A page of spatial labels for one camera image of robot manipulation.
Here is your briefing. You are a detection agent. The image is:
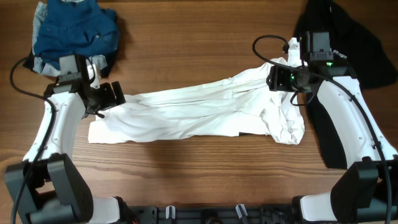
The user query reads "white t-shirt black print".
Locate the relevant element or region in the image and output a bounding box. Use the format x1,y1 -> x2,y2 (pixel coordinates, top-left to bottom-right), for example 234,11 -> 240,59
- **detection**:
88,63 -> 305,144

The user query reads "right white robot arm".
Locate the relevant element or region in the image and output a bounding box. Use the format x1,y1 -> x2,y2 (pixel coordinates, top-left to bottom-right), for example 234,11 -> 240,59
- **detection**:
267,32 -> 397,223

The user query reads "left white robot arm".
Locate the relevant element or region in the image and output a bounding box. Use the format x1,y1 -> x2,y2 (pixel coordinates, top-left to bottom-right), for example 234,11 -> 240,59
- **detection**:
5,64 -> 136,223

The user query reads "black garment under pile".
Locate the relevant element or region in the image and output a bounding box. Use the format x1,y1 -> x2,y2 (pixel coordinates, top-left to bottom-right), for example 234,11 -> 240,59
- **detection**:
22,50 -> 118,78

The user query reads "black polo shirt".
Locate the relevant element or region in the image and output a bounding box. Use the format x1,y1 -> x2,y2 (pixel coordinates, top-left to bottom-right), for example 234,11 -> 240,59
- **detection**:
294,0 -> 397,169

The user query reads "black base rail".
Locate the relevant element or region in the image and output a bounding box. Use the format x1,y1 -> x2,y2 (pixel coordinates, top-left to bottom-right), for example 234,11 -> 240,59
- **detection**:
130,204 -> 297,224

